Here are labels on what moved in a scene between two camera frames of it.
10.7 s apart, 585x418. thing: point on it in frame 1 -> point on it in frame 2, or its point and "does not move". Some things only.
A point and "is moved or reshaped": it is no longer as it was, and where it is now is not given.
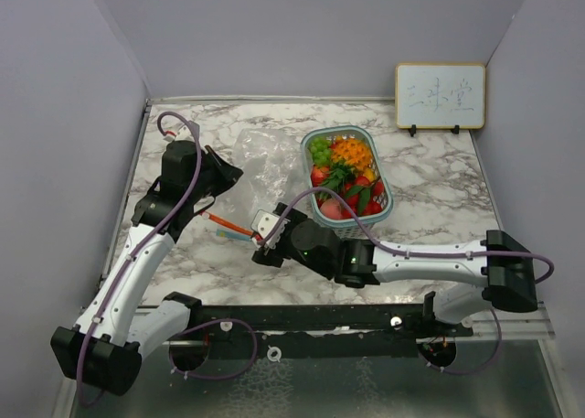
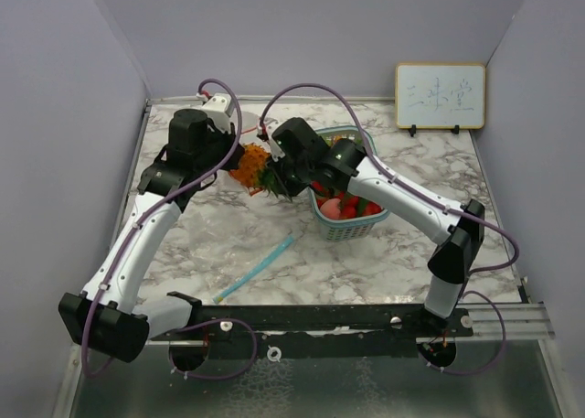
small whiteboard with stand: (440, 96) does not move
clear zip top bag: (274, 175) is moved or reshaped
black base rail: (319, 330) does not move
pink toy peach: (331, 209) does not move
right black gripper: (273, 256) -> (291, 188)
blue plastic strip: (233, 234) -> (220, 297)
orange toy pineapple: (347, 156) is moved or reshaped
